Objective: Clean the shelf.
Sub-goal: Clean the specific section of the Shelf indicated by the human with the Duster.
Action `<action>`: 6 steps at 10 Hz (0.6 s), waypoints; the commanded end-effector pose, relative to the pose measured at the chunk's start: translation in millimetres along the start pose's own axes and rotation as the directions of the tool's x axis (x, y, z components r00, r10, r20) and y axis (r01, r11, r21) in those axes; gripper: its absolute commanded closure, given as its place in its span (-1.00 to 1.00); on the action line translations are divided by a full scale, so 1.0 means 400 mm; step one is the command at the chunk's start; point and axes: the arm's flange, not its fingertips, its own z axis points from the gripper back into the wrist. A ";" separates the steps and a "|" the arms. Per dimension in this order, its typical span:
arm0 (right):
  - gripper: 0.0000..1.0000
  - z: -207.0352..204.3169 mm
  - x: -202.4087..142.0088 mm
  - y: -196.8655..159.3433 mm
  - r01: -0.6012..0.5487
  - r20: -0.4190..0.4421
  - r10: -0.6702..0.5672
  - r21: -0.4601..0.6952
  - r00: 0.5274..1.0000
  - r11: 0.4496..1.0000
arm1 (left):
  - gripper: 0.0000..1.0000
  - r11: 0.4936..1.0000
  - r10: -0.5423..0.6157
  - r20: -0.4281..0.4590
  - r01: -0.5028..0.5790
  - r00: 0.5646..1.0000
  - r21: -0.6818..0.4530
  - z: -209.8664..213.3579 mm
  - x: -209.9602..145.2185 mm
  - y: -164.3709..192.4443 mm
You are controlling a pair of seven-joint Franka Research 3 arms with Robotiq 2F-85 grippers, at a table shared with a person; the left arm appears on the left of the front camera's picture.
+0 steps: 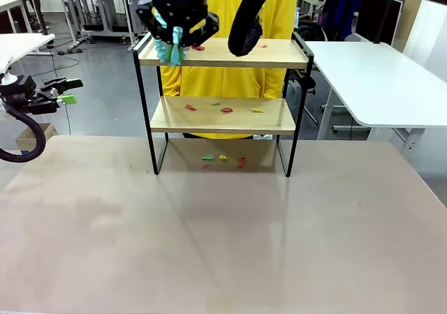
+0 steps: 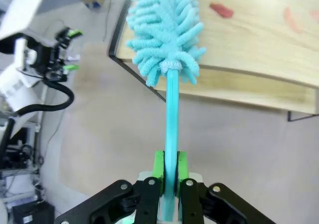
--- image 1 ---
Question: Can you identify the white table rounded corner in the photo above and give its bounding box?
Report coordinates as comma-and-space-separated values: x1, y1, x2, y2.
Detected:
0, 33, 56, 75

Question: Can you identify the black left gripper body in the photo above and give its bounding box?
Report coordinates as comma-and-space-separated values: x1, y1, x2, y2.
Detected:
0, 75, 60, 116

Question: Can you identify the black bag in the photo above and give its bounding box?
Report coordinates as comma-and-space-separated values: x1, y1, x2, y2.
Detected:
296, 13, 328, 43

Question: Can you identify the brown cardboard panel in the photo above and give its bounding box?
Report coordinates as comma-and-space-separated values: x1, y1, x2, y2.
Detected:
393, 0, 425, 53

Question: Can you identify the white desk with red panel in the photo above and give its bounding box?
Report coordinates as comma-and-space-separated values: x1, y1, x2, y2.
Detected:
0, 0, 36, 34

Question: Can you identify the black office chair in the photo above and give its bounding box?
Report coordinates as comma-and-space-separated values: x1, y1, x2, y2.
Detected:
284, 68, 319, 126

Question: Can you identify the black sleeved left arm cable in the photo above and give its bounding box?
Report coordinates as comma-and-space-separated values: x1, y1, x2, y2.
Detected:
0, 100, 47, 163

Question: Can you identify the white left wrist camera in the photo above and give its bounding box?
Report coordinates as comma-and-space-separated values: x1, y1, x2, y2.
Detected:
0, 70, 18, 87

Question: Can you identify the teal microfiber duster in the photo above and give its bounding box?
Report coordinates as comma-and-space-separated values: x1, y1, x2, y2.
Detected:
153, 11, 188, 68

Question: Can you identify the black pole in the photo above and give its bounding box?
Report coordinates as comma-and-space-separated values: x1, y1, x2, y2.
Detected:
27, 0, 49, 36

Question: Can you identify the black monitor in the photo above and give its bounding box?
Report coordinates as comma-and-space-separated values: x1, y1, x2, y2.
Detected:
355, 0, 402, 45

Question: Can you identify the two-tier wooden black-frame shelf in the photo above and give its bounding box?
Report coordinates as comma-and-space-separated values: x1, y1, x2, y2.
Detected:
131, 29, 314, 178

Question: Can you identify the person in yellow hoodie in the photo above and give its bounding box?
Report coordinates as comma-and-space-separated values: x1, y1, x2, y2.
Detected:
149, 0, 298, 140

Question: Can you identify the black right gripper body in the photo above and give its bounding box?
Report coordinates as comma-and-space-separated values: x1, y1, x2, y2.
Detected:
152, 0, 211, 47

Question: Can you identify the black floor cable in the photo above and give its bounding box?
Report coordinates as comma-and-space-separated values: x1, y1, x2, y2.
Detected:
45, 40, 85, 71

